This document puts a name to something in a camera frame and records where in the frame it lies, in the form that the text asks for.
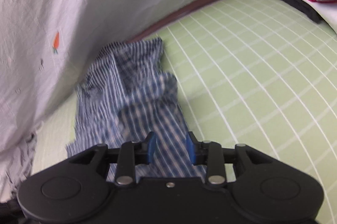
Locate blue plaid shirt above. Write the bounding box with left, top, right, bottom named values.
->
left=66, top=37, right=205, bottom=178

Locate green grid mat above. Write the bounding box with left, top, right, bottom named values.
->
left=30, top=0, right=337, bottom=224

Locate crumpled grey t-shirt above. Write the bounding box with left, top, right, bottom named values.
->
left=1, top=133, right=37, bottom=202

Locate white embroidered sheet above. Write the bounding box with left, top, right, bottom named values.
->
left=1, top=0, right=194, bottom=151

